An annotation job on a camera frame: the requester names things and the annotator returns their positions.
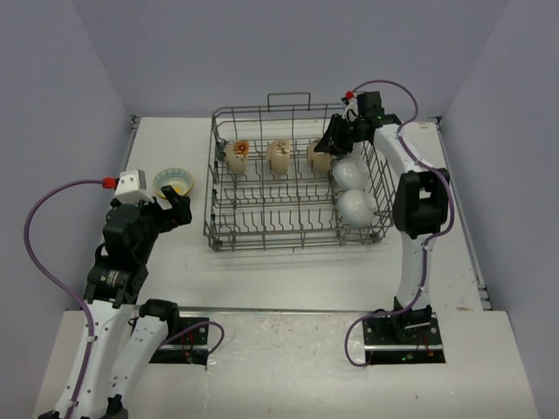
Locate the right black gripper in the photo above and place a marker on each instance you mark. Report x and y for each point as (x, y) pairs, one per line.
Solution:
(330, 143)

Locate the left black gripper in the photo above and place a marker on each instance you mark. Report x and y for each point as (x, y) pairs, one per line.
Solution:
(170, 219)

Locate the yellow checked bowl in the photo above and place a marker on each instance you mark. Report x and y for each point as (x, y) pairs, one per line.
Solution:
(179, 179)

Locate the beige bowl colourful leaves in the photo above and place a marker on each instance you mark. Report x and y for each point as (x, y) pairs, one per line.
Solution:
(318, 162)

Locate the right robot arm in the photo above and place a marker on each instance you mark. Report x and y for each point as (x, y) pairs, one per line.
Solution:
(419, 211)

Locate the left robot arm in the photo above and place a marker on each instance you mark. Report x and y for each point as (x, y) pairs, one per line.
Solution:
(119, 337)

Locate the white bowl middle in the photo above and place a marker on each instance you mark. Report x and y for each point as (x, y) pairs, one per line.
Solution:
(349, 174)

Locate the white bowl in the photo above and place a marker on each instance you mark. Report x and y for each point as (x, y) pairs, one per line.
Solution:
(357, 208)
(349, 174)

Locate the beige bowl small flowers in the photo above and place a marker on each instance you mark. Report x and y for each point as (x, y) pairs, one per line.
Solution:
(279, 156)

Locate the white bowl front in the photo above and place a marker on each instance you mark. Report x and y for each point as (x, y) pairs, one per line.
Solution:
(357, 208)

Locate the beige bowl orange flower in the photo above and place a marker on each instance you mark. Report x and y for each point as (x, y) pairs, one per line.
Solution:
(236, 156)

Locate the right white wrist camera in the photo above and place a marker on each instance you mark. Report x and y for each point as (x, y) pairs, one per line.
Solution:
(350, 112)

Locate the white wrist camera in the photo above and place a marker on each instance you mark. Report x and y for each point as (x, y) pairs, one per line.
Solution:
(350, 112)
(131, 187)

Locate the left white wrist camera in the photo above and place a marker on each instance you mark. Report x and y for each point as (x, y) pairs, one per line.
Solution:
(131, 187)

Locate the grey wire dish rack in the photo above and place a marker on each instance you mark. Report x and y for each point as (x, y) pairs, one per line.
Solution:
(260, 210)

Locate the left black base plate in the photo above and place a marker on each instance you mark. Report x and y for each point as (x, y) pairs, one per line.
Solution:
(188, 349)

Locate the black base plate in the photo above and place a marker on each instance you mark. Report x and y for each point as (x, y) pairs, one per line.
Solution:
(396, 341)
(188, 349)

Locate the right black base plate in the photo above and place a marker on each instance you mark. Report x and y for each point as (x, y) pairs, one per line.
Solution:
(396, 341)

